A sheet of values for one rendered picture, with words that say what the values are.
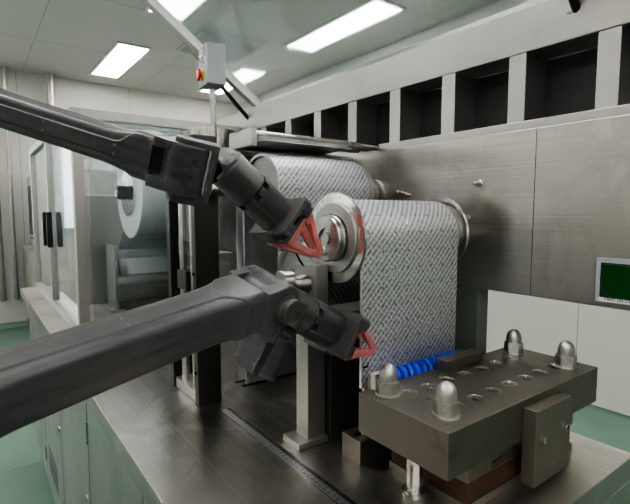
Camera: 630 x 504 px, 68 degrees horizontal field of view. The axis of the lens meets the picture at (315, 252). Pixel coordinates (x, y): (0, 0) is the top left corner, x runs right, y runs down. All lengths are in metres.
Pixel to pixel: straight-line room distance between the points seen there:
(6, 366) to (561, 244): 0.79
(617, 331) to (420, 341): 2.64
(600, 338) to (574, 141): 2.65
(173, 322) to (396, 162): 0.77
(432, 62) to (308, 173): 0.36
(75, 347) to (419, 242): 0.56
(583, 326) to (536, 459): 2.76
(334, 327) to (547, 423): 0.33
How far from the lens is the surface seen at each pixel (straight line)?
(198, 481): 0.78
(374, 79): 1.22
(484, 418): 0.67
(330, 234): 0.74
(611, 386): 3.52
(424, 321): 0.85
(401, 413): 0.66
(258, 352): 0.62
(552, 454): 0.81
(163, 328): 0.46
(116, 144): 0.67
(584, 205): 0.88
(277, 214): 0.67
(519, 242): 0.93
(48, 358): 0.42
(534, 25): 0.98
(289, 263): 0.89
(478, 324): 1.01
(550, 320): 3.58
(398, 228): 0.78
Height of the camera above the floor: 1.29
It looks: 5 degrees down
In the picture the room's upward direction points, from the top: straight up
